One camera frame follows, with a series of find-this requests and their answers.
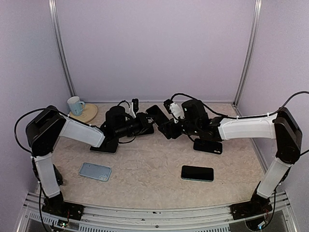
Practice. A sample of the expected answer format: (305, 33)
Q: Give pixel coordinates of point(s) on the black phone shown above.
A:
(109, 147)
(158, 116)
(197, 173)

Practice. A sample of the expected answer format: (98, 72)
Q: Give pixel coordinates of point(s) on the left aluminium frame post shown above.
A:
(60, 46)

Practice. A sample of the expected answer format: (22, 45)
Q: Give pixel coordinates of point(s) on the aluminium frame post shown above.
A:
(60, 46)
(249, 52)

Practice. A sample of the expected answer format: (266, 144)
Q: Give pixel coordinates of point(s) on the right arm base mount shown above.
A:
(255, 206)

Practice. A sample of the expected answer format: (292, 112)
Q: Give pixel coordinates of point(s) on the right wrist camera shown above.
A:
(174, 109)

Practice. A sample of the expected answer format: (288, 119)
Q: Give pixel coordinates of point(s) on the light blue mug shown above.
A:
(76, 106)

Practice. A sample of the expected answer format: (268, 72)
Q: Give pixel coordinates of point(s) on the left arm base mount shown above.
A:
(58, 207)

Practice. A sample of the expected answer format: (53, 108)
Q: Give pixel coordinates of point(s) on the front aluminium rail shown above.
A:
(218, 218)

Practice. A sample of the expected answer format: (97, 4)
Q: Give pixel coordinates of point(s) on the right aluminium frame post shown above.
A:
(249, 52)

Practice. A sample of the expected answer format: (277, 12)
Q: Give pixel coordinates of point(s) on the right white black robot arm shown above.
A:
(192, 119)

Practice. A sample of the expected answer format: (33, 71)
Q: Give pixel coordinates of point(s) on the light blue phone case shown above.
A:
(95, 171)

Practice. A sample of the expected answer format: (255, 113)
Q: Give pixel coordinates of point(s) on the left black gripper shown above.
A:
(143, 119)

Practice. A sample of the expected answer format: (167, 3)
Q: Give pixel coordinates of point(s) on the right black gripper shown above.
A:
(169, 128)

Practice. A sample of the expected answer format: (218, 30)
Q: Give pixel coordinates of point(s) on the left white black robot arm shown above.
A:
(44, 131)

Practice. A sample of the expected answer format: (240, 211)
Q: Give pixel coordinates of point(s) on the beige round plate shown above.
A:
(88, 113)

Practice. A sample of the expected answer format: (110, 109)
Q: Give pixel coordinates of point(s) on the black cylinder cup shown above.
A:
(59, 178)

